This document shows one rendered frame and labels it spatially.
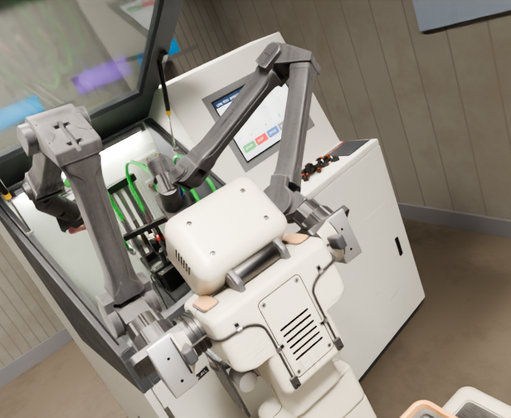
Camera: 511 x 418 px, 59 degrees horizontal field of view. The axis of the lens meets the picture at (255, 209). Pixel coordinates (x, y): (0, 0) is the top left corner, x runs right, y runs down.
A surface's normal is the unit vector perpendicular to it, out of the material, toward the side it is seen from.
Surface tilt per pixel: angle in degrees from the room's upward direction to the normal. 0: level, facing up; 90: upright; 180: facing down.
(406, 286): 90
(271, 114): 76
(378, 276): 90
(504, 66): 90
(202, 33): 90
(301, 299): 82
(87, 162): 107
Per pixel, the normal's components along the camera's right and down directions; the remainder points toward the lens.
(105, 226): 0.64, 0.36
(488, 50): -0.77, 0.51
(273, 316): 0.46, 0.01
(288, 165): -0.35, -0.35
